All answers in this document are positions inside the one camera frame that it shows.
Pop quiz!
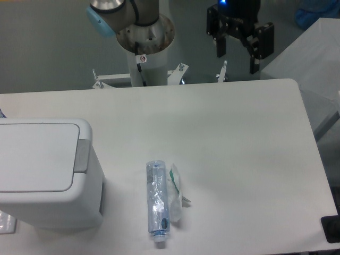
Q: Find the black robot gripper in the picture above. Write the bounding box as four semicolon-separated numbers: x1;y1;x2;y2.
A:
206;1;275;74

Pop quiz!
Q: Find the white plastic trash can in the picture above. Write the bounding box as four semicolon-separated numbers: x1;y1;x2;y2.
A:
1;118;106;229

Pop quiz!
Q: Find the white trash can lid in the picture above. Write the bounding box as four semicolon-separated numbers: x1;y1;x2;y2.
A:
1;124;80;192

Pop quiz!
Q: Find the white side table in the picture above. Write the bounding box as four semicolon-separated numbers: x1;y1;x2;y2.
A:
260;18;339;140

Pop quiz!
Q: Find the blue object in corner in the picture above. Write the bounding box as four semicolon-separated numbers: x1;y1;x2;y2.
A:
294;1;339;30

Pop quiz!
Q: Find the crumpled clear plastic wrapper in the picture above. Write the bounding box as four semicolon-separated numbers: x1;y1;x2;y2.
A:
166;163;191;223

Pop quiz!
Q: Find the crushed clear plastic bottle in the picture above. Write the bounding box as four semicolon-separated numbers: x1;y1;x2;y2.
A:
146;160;170;243

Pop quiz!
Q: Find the black device at table edge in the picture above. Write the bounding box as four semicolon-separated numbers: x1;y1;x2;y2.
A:
321;215;339;243

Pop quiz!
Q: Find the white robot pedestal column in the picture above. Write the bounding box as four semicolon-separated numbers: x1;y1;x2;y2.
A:
116;14;175;75

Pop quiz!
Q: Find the black cable on pedestal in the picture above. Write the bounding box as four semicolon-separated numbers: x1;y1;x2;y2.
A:
134;41;148;87

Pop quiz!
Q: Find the white metal base frame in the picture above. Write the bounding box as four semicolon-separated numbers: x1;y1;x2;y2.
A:
91;59;229;90

